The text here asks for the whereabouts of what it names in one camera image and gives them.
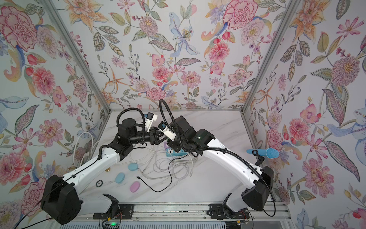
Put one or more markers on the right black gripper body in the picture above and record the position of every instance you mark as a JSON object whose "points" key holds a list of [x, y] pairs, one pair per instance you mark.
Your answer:
{"points": [[179, 144]]}

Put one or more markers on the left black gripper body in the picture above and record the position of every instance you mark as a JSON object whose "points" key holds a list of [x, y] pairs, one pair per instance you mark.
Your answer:
{"points": [[142, 137]]}

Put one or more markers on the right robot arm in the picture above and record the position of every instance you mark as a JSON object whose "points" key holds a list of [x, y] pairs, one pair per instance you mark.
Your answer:
{"points": [[257, 181]]}

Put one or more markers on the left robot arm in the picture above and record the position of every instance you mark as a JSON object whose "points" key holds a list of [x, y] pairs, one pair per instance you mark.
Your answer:
{"points": [[62, 195]]}

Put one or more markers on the purple power strip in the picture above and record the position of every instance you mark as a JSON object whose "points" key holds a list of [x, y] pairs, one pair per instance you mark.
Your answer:
{"points": [[166, 146]]}

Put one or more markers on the teal power strip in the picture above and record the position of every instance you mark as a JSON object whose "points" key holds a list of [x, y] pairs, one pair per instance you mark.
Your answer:
{"points": [[171, 153]]}

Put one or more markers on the teal earbud case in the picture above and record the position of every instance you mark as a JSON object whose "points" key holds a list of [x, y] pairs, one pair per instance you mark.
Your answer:
{"points": [[133, 166], [120, 178]]}

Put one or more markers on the pink earbud case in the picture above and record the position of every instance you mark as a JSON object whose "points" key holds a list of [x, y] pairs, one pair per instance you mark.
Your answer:
{"points": [[135, 186]]}

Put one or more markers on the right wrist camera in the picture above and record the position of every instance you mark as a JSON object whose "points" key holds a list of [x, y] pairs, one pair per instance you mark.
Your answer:
{"points": [[164, 128]]}

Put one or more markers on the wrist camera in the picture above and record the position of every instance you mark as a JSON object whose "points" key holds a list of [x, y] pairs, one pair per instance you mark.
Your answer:
{"points": [[149, 119], [164, 128]]}

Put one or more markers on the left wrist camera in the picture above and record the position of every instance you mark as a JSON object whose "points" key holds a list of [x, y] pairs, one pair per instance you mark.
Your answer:
{"points": [[149, 119]]}

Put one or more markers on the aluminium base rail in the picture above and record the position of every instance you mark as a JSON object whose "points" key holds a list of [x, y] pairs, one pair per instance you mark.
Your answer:
{"points": [[194, 211]]}

